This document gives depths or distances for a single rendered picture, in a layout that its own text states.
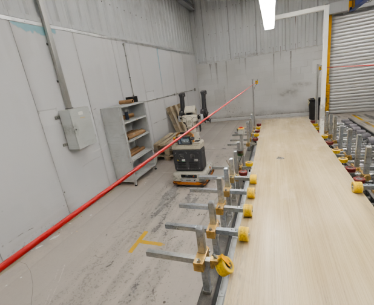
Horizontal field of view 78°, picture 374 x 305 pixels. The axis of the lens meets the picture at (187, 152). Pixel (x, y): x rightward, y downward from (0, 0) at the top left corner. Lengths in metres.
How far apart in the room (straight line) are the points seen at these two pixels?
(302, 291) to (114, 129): 3.91
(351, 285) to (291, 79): 8.96
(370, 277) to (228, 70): 9.18
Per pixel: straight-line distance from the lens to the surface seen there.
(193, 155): 4.00
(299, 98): 9.97
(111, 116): 4.48
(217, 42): 10.15
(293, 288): 1.25
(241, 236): 1.41
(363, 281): 1.36
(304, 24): 10.01
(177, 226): 1.52
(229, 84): 10.00
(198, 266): 1.25
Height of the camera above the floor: 1.81
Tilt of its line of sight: 17 degrees down
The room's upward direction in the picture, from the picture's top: 8 degrees counter-clockwise
